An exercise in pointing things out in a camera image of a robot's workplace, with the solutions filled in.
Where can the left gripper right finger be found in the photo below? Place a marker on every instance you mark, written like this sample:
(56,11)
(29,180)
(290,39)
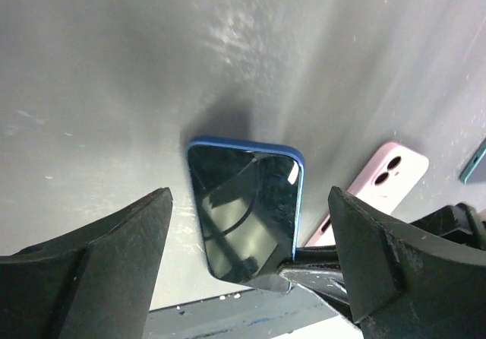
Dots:
(424,279)

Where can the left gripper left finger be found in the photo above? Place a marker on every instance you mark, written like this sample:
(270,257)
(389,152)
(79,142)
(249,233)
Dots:
(95,282)

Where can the pink phone case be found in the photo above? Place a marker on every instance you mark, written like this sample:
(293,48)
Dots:
(389,175)

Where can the teal smartphone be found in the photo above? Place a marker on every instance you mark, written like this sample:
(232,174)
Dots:
(475,170)

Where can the blue smartphone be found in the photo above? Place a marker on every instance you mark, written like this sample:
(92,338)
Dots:
(247,197)

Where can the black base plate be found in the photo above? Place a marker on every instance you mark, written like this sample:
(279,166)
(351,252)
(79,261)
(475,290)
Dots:
(246,314)

